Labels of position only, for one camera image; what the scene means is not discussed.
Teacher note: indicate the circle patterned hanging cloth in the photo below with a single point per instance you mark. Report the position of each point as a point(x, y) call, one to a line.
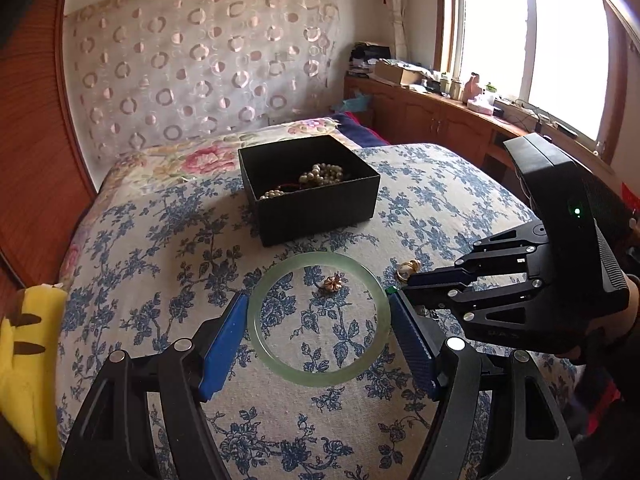
point(200, 60)

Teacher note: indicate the pink tissue box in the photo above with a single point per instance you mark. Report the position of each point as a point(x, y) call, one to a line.
point(481, 108)

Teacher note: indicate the blue bag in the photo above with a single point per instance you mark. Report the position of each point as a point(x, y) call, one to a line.
point(352, 102)

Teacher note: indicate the wooden framed window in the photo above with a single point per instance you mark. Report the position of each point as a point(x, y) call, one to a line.
point(500, 35)

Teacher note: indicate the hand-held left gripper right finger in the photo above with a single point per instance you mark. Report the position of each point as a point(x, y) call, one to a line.
point(412, 340)

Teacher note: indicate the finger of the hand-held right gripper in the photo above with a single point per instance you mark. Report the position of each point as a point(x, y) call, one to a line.
point(440, 277)
point(475, 310)

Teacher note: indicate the cardboard box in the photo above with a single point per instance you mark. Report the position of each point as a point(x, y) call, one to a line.
point(397, 72)

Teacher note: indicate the patterned window curtain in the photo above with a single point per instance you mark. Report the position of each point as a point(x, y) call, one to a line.
point(397, 10)

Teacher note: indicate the long wooden cabinet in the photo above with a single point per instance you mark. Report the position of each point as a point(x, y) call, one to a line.
point(425, 115)

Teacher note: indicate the gold flower brooch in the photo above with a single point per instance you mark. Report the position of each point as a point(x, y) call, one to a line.
point(332, 282)

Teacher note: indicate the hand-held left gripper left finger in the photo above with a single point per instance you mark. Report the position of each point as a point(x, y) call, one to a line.
point(225, 345)

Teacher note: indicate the pink floral quilt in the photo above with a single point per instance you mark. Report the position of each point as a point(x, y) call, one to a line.
point(200, 160)

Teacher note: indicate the pale green jade bangle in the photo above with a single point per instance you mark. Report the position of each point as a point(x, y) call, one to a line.
point(253, 317)

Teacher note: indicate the yellow plush toy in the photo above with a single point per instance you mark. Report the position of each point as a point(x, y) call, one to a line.
point(30, 360)

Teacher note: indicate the red and navy blanket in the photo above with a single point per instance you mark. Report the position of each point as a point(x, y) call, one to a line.
point(360, 132)

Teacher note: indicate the black jewelry box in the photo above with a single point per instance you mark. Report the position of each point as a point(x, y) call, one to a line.
point(320, 215)

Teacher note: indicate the pile of dark clothes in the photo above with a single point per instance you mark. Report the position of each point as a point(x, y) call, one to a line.
point(370, 55)

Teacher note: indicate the person's right hand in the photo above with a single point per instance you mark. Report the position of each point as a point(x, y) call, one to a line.
point(634, 300)

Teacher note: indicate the blue floral cloth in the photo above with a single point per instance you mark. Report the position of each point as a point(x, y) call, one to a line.
point(175, 260)

